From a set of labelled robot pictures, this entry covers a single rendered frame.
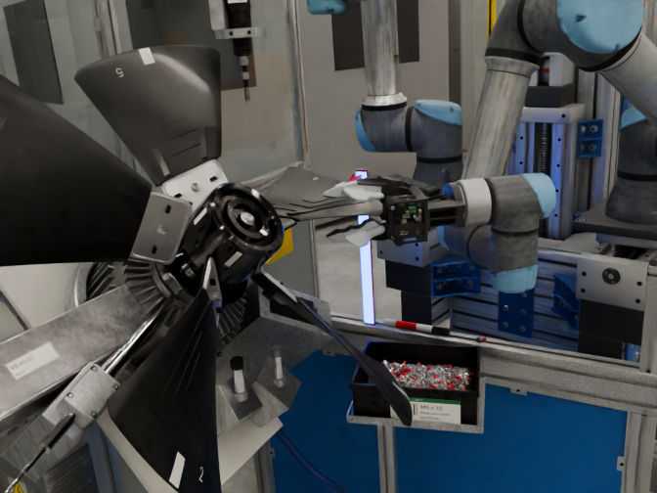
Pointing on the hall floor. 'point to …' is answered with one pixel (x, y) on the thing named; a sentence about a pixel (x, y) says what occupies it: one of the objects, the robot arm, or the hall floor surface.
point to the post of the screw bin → (387, 456)
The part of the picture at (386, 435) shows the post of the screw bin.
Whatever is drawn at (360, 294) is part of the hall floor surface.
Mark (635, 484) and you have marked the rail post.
